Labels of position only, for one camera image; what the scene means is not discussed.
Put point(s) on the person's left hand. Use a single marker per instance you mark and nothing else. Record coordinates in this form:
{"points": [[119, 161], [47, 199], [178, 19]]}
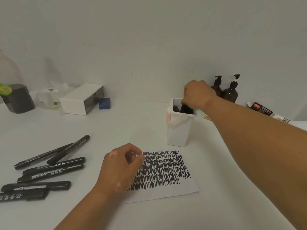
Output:
{"points": [[117, 172]]}

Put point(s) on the person's right hand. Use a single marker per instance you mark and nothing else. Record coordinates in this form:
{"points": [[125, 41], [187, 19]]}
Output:
{"points": [[199, 95]]}

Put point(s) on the black marker pen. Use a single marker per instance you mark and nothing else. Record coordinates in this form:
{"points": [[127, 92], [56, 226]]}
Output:
{"points": [[185, 109]]}

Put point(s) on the white paper with black scribbles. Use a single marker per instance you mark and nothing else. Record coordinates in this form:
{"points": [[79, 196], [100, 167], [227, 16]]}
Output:
{"points": [[168, 192]]}

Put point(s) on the pile of black markers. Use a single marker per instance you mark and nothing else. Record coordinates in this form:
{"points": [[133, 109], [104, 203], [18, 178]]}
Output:
{"points": [[60, 164]]}

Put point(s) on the person's left forearm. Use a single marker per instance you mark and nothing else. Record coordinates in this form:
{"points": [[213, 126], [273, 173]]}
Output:
{"points": [[84, 213]]}

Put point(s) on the person's right forearm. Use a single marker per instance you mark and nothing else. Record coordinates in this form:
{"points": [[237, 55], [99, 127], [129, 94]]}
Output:
{"points": [[263, 153]]}

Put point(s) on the small gold box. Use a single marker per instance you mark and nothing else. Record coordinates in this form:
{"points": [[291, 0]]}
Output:
{"points": [[207, 117]]}

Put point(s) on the brown pump bottle white neck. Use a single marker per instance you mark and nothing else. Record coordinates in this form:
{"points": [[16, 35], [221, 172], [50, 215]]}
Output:
{"points": [[230, 94]]}

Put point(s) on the black and red cardboard box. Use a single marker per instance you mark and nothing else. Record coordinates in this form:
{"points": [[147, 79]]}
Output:
{"points": [[262, 108]]}

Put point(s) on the small blue box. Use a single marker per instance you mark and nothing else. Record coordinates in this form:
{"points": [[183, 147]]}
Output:
{"points": [[104, 103]]}

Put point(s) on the white box with grey front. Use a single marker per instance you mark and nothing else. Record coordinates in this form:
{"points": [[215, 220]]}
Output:
{"points": [[72, 105]]}

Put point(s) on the clear bottle with dark liquid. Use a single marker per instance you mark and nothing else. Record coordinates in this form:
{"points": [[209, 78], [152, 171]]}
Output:
{"points": [[19, 100]]}

